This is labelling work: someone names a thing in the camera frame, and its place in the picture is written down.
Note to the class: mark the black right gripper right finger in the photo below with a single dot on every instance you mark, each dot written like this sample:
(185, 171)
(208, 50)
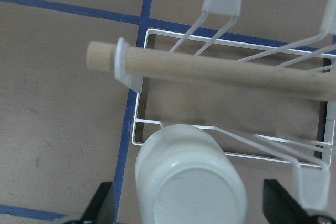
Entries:
(279, 207)

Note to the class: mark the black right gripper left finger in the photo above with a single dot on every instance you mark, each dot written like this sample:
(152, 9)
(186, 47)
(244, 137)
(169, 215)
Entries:
(102, 206)

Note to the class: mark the white plastic cup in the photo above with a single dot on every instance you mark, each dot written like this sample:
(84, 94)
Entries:
(183, 176)

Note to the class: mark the white wire cup rack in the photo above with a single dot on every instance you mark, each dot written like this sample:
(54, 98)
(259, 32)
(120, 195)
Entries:
(131, 64)

